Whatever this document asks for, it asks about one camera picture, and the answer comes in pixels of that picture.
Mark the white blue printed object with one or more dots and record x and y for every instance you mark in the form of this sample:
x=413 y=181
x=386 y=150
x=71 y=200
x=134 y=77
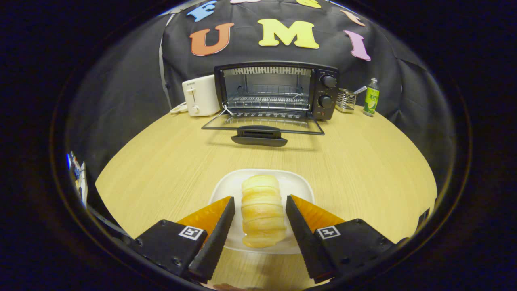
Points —
x=83 y=182

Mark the white rectangular plate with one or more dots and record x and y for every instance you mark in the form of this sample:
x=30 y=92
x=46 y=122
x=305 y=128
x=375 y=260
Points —
x=230 y=190

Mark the white pop-up toaster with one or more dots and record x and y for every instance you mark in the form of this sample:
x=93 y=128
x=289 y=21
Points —
x=204 y=95

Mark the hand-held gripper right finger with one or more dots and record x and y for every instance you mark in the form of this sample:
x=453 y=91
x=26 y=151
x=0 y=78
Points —
x=307 y=246

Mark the black toaster oven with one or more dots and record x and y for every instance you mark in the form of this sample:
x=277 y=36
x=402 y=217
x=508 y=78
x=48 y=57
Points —
x=278 y=64

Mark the yellow bread roll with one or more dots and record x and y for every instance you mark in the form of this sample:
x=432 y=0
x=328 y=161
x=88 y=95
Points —
x=262 y=210

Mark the green label drink bottle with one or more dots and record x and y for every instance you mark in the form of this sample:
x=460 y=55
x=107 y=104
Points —
x=371 y=101

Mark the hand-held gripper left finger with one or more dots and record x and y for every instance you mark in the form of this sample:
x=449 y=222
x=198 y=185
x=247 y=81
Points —
x=214 y=246

